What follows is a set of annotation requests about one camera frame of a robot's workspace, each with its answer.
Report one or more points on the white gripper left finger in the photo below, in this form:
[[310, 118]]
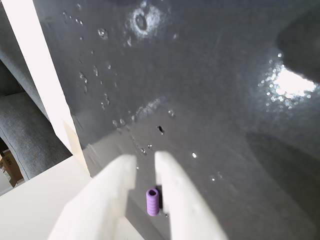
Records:
[[100, 195]]

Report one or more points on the purple ribbed pen grip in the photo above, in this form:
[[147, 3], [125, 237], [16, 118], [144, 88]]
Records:
[[152, 203]]

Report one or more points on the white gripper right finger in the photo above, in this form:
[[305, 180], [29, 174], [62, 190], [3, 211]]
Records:
[[180, 200]]

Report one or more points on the grey fabric furniture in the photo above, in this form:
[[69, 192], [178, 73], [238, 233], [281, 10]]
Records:
[[22, 125]]

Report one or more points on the black table mat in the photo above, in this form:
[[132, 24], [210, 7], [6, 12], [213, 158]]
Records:
[[200, 87]]

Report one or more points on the brown cardboard box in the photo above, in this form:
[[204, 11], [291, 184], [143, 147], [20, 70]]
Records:
[[10, 167]]

